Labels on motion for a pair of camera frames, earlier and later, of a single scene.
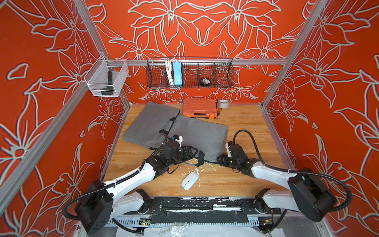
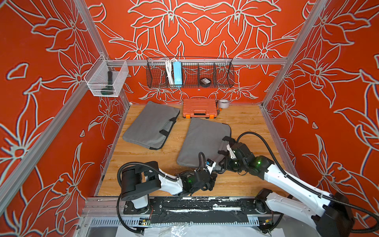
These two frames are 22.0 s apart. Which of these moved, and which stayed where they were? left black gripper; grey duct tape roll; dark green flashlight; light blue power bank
Moved: left black gripper
Stayed: grey duct tape roll; light blue power bank; dark green flashlight
